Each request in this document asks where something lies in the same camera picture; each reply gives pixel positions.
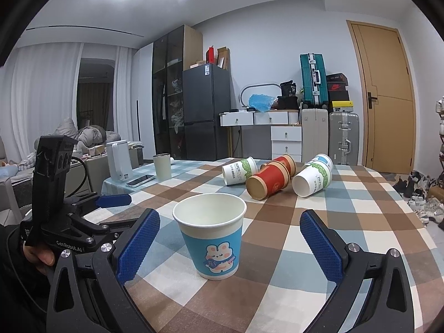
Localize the pile of shoes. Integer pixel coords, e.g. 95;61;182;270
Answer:
393;170;444;231

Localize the shoe rack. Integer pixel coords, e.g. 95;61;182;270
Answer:
430;99;444;184

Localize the grey sofa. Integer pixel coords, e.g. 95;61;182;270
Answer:
0;125;122;226

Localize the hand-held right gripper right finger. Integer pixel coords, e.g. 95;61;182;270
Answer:
299;210;416;333

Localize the beige tumbler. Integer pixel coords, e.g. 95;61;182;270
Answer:
153;153;172;181

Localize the white drawer desk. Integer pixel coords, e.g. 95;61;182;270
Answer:
218;110;302;163

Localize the checked tablecloth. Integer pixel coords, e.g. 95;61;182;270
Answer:
100;158;436;333

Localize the grey storage box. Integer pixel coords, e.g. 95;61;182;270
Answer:
128;144;145;168

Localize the blue bunny paper cup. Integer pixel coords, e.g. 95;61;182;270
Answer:
172;194;248;281

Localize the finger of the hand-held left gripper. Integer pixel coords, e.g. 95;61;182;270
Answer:
80;215;144;239
64;193;132;216

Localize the blue white paper cup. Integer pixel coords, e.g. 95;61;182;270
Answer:
304;153;334;171

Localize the white green paper cup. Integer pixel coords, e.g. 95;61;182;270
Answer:
222;157;258;186
292;164;333;198

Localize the pile of grey clothes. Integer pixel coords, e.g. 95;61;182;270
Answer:
52;117;120;150

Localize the stack of shoe boxes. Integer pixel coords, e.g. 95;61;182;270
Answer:
327;73;354;113

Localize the black cable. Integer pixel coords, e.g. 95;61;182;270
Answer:
64;157;92;195

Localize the white oval frame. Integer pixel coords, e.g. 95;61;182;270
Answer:
239;83;282;110

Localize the silver suitcase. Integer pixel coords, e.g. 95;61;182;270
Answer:
328;111;360;166

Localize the blue plastic bag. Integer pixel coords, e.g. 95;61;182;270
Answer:
249;94;274;112

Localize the cardboard box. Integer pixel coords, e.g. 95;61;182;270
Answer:
216;47;231;70

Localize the dark glass cabinet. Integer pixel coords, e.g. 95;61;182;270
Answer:
152;24;203;160

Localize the smartphone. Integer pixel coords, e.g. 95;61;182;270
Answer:
125;174;157;188

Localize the black bag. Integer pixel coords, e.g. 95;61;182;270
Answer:
279;81;299;98

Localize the teal suitcase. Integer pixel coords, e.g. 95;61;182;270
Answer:
299;53;329;109

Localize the red paper cup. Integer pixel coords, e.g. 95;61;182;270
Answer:
246;166;290;201
261;154;297;178

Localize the white sheer curtain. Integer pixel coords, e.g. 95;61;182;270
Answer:
114;46;140;141
5;45;83;153

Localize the dark grey fridge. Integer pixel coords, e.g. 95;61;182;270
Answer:
182;63;232;162

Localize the person's left forearm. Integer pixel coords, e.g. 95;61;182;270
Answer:
0;224;52;333

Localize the beige suitcase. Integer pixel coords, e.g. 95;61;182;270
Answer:
300;108;329;163

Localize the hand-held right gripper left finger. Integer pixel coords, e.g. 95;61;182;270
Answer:
45;208;162;333

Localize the white water dispenser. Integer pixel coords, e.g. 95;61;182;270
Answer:
106;140;134;183

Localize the person's left hand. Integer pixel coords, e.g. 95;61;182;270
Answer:
22;244;57;275

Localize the wooden door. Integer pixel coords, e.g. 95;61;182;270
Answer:
346;20;417;175

